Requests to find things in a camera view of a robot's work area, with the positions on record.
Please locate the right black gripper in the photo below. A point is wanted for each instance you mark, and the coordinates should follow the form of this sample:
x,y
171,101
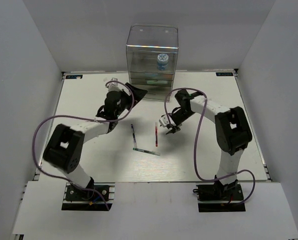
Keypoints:
x,y
175,129

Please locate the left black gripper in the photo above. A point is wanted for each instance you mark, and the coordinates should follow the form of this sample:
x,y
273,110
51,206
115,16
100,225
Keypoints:
x,y
139,94

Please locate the green highlighter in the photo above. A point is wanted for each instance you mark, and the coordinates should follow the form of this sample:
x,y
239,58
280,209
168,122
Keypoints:
x,y
155,82

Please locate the red gel pen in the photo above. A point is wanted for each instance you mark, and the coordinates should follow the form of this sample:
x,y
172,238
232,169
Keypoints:
x,y
156,134

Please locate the blue highlighter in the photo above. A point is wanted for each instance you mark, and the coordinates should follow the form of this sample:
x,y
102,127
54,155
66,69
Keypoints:
x,y
148,75

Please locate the green gel pen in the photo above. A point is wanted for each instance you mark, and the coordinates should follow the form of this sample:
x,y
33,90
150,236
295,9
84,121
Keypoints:
x,y
147,151

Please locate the purple gel pen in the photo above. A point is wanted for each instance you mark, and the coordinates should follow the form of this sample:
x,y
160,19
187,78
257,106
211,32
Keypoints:
x,y
133,135

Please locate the clear acrylic drawer organizer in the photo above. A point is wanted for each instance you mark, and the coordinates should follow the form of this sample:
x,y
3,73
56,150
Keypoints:
x,y
143,45

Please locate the orange highlighter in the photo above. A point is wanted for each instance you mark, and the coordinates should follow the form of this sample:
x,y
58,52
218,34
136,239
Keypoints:
x,y
166,75

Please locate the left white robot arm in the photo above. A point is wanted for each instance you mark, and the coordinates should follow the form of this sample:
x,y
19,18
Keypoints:
x,y
64,149

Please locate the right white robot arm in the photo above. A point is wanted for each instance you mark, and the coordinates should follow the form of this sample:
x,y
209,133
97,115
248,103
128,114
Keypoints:
x,y
233,132

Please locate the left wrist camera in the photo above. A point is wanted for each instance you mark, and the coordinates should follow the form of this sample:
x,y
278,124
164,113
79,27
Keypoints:
x,y
112,85

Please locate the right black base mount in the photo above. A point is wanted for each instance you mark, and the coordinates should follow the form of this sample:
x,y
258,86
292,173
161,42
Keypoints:
x,y
211,198

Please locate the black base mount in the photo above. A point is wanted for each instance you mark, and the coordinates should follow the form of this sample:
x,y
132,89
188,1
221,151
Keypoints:
x,y
211,198
78,200

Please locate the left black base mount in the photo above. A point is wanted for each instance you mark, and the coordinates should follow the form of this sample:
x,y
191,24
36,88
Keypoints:
x,y
78,200

